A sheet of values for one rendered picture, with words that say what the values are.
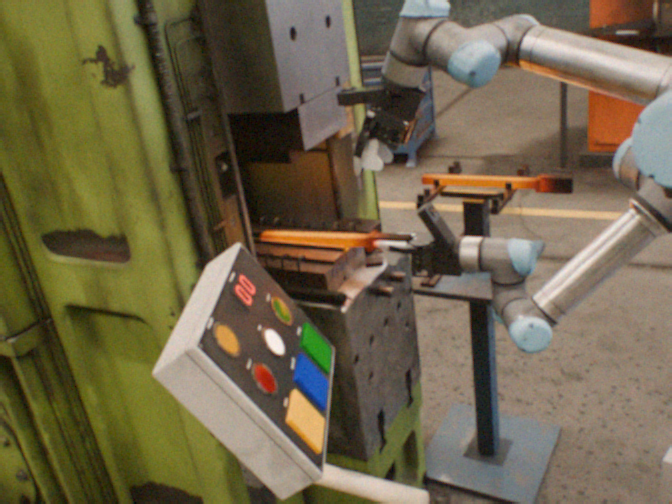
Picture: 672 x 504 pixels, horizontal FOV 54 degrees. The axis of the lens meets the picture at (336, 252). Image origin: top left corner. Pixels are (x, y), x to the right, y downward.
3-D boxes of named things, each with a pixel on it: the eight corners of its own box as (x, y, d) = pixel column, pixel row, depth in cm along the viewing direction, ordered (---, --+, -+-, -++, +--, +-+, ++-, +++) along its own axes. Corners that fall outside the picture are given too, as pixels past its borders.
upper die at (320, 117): (347, 125, 156) (342, 84, 152) (305, 151, 140) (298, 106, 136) (207, 126, 176) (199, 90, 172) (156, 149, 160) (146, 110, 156)
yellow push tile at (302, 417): (325, 419, 105) (295, 387, 103) (322, 452, 98) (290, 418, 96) (317, 424, 106) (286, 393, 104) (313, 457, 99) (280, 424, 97)
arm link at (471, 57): (521, 40, 109) (472, 11, 114) (478, 53, 103) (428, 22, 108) (505, 82, 114) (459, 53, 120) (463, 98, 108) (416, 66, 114)
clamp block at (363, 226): (384, 241, 180) (382, 219, 177) (371, 254, 173) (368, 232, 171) (345, 238, 185) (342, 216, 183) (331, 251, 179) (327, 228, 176)
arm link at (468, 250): (475, 246, 141) (486, 230, 147) (455, 245, 143) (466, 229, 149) (478, 277, 144) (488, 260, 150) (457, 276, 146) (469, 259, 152)
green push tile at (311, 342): (332, 349, 123) (307, 321, 121) (330, 372, 116) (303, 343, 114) (324, 353, 124) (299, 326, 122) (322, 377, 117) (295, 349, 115)
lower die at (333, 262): (365, 260, 170) (361, 230, 167) (328, 298, 155) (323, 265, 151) (233, 247, 190) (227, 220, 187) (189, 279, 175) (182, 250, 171)
